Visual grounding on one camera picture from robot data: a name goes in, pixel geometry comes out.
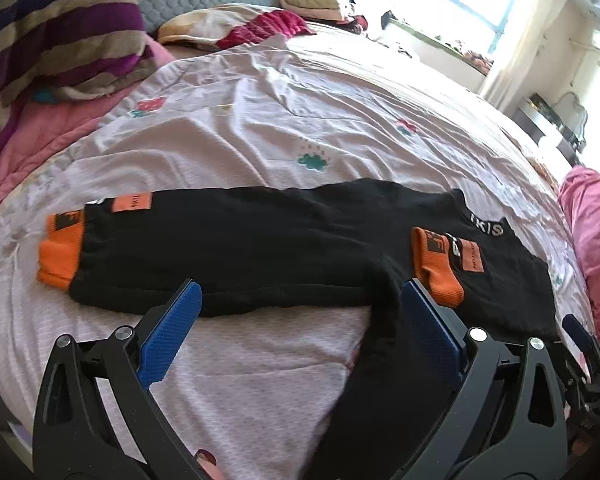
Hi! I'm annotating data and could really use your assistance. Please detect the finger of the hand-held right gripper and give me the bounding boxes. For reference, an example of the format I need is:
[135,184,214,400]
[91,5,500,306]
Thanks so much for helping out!
[561,313,600,386]

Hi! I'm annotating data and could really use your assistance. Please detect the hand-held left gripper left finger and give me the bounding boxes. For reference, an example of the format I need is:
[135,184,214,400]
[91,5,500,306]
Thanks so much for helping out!
[32,280,216,480]

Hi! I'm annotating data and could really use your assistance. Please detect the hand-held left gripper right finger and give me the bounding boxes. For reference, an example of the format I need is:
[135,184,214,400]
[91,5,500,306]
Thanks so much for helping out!
[390,277,574,480]

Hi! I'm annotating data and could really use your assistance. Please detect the white side table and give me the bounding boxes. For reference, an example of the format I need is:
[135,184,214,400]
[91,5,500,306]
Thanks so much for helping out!
[512,91,590,167]

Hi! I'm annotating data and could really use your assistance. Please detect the black sweater with orange cuffs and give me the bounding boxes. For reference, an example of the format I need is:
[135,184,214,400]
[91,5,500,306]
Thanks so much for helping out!
[37,177,561,480]

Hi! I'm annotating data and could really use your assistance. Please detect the purple striped blanket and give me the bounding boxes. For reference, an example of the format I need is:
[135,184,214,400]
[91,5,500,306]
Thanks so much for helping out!
[0,0,148,128]

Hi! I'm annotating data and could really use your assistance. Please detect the white curtain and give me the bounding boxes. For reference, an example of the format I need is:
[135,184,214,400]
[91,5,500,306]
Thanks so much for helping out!
[479,0,573,108]

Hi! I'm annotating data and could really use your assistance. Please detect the pink quilted bedspread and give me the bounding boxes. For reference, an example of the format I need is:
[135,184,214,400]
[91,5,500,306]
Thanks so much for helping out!
[0,35,183,228]

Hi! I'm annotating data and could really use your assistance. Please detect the pink strawberry printed blanket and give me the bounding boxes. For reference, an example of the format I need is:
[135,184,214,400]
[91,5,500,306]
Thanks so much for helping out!
[0,32,598,480]

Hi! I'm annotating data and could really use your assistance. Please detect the red cloth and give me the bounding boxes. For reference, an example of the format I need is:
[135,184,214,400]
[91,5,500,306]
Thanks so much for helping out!
[216,11,317,51]

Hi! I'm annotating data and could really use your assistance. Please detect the pink quilt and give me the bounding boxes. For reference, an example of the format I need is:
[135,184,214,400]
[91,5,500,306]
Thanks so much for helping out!
[557,165,600,366]

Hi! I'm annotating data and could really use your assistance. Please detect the cream cloth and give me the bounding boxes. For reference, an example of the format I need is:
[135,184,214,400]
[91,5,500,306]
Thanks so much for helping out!
[156,4,263,47]

